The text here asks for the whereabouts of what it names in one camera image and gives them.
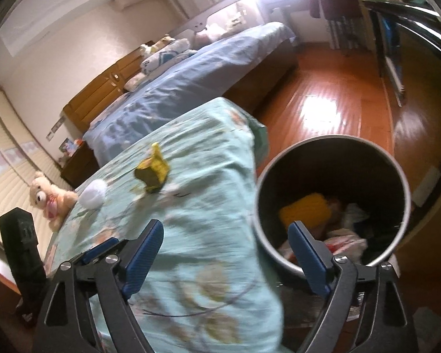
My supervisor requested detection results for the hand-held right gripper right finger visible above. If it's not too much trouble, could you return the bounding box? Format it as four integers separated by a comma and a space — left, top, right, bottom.
287, 220, 420, 353

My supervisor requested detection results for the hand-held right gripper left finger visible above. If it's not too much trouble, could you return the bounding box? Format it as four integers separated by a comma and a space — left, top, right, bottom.
33, 219, 165, 353

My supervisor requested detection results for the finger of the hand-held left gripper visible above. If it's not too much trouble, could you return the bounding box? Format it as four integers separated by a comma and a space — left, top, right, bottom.
81, 237, 120, 265

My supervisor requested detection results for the orange and white plastic bag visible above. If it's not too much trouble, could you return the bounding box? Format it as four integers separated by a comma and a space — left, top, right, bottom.
279, 233, 368, 265

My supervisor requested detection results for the round dark trash bin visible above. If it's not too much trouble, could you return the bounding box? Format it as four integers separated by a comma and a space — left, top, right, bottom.
255, 136, 413, 278

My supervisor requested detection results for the cream teddy bear pink heart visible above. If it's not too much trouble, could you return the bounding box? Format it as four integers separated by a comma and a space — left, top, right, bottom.
29, 171, 79, 232

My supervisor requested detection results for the cream sliding wardrobe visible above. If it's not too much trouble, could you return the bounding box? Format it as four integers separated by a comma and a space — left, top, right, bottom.
0, 77, 78, 287

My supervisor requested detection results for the teal floral tablecloth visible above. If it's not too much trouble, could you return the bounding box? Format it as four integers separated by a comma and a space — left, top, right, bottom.
44, 96, 283, 353

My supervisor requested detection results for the wooden nightstand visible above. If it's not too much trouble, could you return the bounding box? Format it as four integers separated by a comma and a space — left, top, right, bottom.
61, 143, 100, 189

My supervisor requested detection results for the yellow snack packet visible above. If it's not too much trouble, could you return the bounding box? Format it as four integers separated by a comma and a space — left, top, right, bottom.
133, 143, 170, 194

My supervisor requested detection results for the wooden headboard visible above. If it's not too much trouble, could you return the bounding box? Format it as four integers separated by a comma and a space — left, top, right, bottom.
62, 40, 157, 135

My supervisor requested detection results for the pink pillow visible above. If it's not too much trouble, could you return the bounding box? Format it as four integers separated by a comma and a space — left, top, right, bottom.
123, 71, 148, 92

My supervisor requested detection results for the bed with blue sheet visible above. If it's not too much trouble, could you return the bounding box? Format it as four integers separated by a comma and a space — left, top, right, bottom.
83, 21, 300, 166

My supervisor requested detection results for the folded blue white quilt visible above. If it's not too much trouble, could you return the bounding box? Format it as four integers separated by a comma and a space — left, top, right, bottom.
140, 39, 197, 74

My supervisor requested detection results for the yellow plush toy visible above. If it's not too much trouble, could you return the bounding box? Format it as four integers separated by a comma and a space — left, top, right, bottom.
152, 35, 175, 50

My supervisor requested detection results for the white radiator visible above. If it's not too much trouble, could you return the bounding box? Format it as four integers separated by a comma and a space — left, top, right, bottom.
325, 16, 370, 50

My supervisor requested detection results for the grey crib headboard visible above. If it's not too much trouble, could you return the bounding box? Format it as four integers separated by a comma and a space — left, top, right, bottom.
169, 0, 258, 41

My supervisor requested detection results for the pale plush toy pile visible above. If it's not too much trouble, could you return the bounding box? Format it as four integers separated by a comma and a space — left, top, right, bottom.
195, 7, 243, 45

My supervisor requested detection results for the chrome metal tube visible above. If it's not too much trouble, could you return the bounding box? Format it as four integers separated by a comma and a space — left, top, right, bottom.
364, 0, 441, 56

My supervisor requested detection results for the white wall socket panel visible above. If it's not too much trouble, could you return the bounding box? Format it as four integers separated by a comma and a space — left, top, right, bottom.
46, 117, 66, 141

